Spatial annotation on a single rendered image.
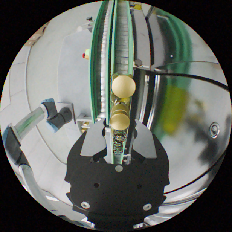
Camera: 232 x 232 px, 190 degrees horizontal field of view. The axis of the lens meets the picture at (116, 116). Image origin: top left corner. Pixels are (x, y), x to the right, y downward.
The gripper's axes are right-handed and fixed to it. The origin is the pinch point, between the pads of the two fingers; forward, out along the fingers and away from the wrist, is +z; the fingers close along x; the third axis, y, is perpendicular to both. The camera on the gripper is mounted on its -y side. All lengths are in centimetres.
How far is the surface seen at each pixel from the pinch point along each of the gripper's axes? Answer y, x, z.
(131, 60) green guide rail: -15.0, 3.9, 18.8
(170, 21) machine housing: -34.3, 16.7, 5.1
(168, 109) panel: -0.9, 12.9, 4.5
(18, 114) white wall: 31, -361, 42
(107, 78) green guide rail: -7.3, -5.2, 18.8
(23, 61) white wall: -171, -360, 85
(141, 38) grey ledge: -33.5, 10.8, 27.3
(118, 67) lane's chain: -13.1, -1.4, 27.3
